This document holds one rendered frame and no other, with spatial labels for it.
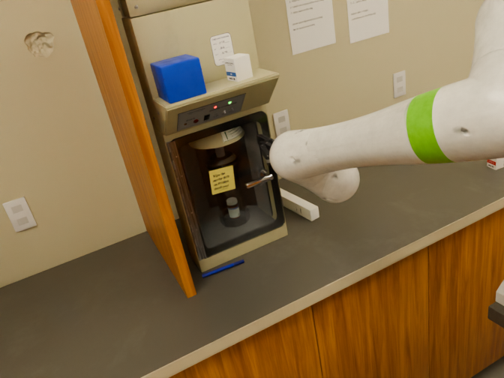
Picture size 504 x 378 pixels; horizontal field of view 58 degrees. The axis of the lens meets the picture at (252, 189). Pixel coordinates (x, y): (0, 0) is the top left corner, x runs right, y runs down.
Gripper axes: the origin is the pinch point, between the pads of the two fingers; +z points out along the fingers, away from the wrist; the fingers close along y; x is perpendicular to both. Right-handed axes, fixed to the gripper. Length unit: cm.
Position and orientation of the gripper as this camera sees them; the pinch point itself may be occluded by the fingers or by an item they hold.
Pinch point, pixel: (265, 142)
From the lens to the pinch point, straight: 133.6
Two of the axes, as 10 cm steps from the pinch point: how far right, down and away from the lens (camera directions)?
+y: -8.8, 3.4, -3.3
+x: 1.8, 8.8, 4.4
